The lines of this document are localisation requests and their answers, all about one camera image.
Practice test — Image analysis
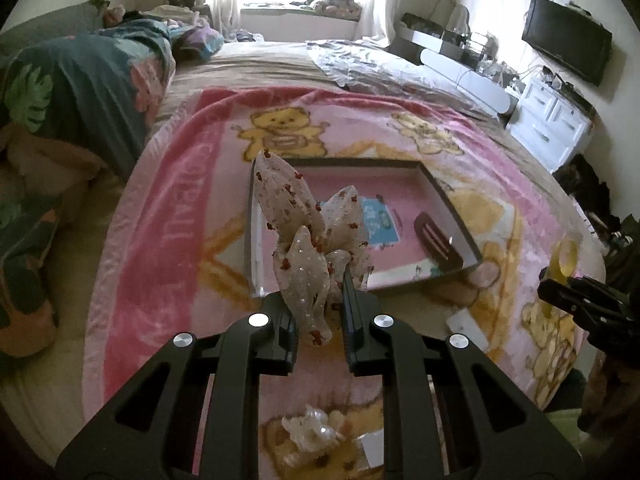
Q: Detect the yellow item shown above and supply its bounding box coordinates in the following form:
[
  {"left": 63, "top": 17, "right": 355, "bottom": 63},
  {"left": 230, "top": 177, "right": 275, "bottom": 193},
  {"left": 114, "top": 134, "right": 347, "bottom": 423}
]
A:
[{"left": 547, "top": 231, "right": 582, "bottom": 283}]

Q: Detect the pearl white small claw clip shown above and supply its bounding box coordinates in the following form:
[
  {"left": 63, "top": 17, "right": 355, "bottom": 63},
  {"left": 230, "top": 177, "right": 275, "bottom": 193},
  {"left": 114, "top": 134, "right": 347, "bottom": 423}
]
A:
[{"left": 281, "top": 405, "right": 344, "bottom": 454}]

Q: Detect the beige floral bow hair tie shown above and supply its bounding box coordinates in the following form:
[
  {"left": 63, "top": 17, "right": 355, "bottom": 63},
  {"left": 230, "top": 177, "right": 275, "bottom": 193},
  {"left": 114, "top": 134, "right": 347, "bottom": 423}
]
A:
[{"left": 250, "top": 148, "right": 376, "bottom": 347}]

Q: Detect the white packet with red earrings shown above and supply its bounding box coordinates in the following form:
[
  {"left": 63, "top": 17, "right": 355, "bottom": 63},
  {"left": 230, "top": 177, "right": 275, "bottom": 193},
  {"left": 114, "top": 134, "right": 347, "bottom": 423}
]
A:
[{"left": 446, "top": 308, "right": 489, "bottom": 352}]

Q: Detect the pink teddy bear blanket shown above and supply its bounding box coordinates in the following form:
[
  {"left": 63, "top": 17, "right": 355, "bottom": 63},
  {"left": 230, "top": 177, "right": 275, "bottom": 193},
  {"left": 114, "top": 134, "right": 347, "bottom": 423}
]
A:
[{"left": 82, "top": 87, "right": 605, "bottom": 479}]

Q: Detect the brown hair clip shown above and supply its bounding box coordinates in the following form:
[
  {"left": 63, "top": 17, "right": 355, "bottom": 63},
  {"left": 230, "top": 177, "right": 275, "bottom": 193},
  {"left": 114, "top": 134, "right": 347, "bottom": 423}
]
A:
[{"left": 413, "top": 212, "right": 463, "bottom": 272}]

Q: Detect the white drawer cabinet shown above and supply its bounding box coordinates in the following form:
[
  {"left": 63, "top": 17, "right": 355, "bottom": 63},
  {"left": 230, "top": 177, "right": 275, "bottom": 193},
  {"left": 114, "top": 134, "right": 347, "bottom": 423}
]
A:
[{"left": 506, "top": 78, "right": 593, "bottom": 174}]

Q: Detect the pink shallow box tray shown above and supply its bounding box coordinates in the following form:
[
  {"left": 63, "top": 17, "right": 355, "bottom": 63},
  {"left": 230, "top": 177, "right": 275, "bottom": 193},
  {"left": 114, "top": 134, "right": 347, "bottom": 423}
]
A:
[{"left": 245, "top": 156, "right": 484, "bottom": 298}]

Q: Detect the blue card in tray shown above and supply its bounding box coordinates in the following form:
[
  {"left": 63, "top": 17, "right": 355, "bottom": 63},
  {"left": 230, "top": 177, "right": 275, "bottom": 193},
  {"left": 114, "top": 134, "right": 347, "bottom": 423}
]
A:
[{"left": 361, "top": 197, "right": 400, "bottom": 247}]

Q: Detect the white bed footboard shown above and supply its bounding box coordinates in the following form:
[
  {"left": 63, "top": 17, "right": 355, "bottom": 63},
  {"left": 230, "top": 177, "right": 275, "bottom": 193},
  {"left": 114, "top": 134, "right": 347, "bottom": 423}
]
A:
[{"left": 420, "top": 49, "right": 515, "bottom": 115}]

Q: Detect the dark floral quilt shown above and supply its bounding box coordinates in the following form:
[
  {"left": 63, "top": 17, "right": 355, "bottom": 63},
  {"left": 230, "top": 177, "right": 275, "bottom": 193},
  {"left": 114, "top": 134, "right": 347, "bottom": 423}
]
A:
[{"left": 1, "top": 18, "right": 175, "bottom": 360}]

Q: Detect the purple pillow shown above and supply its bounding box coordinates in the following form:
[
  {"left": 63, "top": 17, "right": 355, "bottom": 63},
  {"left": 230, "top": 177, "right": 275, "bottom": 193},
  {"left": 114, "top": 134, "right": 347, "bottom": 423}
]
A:
[{"left": 171, "top": 25, "right": 224, "bottom": 63}]

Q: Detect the black wall television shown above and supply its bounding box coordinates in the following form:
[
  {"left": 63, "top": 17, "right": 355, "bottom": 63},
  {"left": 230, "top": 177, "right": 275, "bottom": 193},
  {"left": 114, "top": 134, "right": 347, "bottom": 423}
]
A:
[{"left": 522, "top": 0, "right": 613, "bottom": 86}]

